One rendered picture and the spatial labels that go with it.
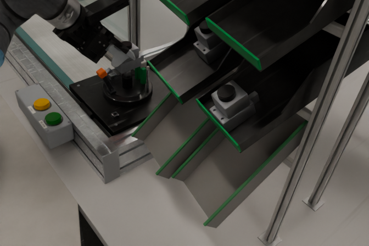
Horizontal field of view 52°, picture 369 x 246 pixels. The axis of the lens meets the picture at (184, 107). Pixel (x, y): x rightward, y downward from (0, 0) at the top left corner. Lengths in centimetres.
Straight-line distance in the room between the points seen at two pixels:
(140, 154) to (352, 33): 62
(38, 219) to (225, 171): 45
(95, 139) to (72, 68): 39
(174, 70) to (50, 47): 73
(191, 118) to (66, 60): 62
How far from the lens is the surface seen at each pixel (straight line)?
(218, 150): 79
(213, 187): 78
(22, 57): 129
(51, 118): 101
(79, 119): 103
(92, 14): 88
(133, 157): 99
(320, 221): 101
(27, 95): 112
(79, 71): 127
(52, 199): 98
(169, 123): 87
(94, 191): 98
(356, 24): 57
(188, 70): 74
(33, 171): 105
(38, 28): 154
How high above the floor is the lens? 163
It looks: 40 degrees down
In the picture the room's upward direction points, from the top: 6 degrees clockwise
